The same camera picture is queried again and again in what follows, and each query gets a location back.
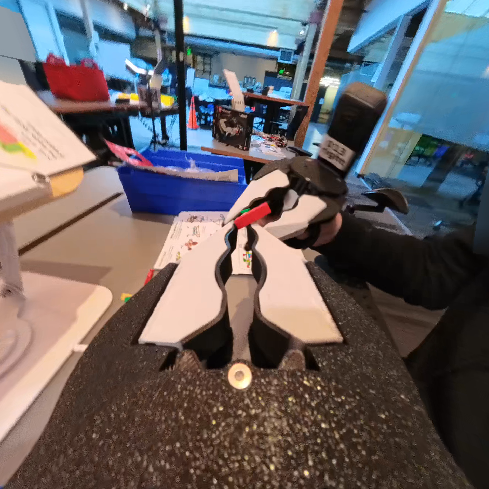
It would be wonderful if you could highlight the white document stand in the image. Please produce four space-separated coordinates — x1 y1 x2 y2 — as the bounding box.
0 80 113 440

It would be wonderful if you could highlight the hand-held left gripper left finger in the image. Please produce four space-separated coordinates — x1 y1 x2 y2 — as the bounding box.
138 225 235 350

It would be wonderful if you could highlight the blue bin with papers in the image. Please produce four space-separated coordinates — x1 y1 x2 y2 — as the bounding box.
118 149 248 216

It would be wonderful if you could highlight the wooden side table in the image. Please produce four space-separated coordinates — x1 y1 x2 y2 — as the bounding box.
38 90 180 115

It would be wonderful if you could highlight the person's right hand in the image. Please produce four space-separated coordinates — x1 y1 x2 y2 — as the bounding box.
306 212 342 247

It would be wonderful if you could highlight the white paper sheet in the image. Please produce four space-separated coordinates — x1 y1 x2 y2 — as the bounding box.
145 160 239 182

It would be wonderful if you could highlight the black pole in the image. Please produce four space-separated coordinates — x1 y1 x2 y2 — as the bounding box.
173 0 188 150

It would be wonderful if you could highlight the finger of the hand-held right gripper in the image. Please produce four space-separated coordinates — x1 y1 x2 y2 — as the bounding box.
225 170 293 226
265 189 329 241

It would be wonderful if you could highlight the illustrated instruction booklet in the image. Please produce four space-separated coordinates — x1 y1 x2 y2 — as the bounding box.
154 211 254 276

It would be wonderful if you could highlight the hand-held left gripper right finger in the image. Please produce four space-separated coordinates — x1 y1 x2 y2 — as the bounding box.
251 226 344 345

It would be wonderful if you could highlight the red tote bag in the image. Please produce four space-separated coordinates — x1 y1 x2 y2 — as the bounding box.
43 53 111 102

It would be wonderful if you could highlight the wooden post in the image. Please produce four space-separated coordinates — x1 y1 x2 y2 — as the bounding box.
294 0 344 147

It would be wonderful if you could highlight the colourful construction toy model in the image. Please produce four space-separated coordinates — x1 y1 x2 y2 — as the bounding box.
120 268 155 303

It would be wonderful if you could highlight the black toy set box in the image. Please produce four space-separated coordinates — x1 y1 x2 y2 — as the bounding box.
212 105 254 150

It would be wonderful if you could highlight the red connector piece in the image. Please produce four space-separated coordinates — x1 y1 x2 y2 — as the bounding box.
234 202 273 229

